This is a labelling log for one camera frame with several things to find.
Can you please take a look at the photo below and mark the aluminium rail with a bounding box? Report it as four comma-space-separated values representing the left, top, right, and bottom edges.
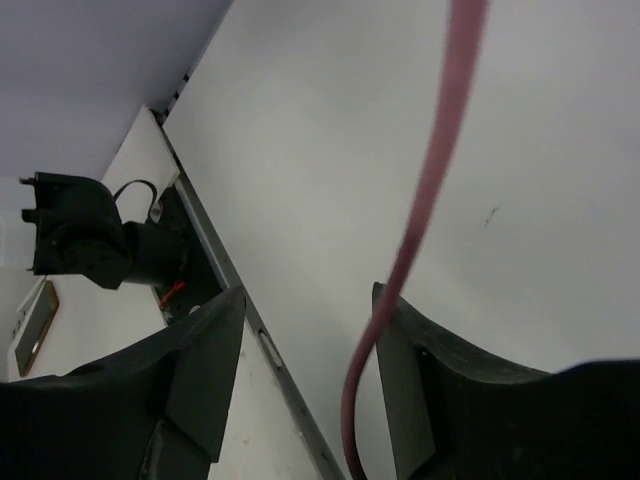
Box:
162, 124, 346, 480

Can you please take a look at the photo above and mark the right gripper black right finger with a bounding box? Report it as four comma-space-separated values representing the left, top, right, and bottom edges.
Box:
376, 300, 639, 479

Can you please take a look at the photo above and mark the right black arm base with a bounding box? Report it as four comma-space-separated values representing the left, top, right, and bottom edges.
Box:
21, 172, 224, 324

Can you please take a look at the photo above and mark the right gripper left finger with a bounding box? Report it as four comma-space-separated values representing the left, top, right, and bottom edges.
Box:
1, 287, 246, 479

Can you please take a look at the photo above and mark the pink headphone cable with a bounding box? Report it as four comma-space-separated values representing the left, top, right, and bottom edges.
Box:
340, 0, 489, 480

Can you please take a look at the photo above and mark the framed dark panel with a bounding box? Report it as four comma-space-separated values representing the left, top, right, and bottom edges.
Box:
14, 280, 60, 377

